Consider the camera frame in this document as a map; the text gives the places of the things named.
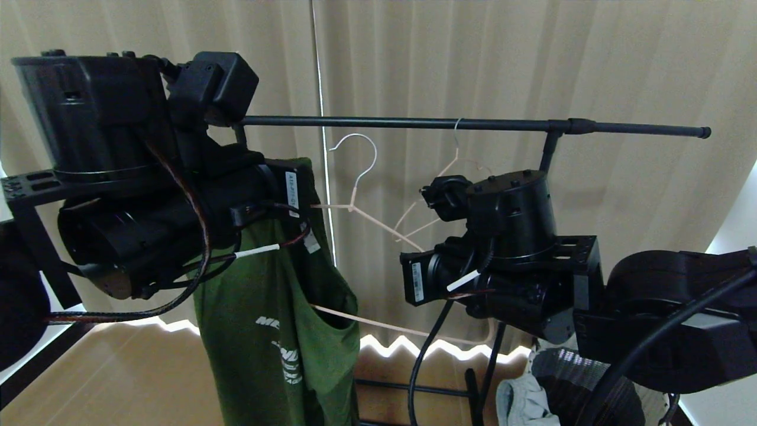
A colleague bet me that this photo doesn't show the green long-sleeved shirt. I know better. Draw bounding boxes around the green long-sleeved shirt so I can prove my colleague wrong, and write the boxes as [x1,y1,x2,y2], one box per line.
[192,157,360,426]

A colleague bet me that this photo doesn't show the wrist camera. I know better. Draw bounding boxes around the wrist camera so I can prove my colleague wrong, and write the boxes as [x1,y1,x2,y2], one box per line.
[167,51,260,128]
[420,175,474,222]

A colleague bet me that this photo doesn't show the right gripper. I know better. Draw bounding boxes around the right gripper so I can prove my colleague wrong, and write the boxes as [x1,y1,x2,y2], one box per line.
[400,234,577,345]

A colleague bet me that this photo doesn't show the black clothes rack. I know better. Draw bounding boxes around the black clothes rack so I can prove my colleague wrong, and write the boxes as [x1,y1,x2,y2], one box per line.
[234,117,711,426]

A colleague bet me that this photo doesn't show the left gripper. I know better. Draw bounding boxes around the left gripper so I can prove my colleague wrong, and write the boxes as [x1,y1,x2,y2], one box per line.
[57,151,315,299]

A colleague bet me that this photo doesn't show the white laundry basket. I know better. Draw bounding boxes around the white laundry basket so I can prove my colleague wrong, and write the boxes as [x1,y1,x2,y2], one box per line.
[531,348,670,426]

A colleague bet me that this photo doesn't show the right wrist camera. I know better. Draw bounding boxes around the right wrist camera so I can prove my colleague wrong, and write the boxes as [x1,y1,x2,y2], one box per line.
[420,175,474,222]

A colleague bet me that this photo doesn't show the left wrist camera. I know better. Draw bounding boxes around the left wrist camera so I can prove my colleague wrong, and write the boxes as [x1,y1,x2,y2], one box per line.
[167,51,260,128]

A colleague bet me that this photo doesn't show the pink clothes hanger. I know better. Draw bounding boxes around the pink clothes hanger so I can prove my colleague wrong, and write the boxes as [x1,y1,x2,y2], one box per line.
[393,118,494,243]
[310,133,494,347]

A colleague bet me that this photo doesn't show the beige curtain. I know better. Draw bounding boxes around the beige curtain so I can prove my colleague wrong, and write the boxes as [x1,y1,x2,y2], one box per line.
[0,0,757,362]

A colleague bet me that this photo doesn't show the pale grey shorts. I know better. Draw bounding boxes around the pale grey shorts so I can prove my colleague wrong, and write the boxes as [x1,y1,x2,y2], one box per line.
[496,373,560,426]

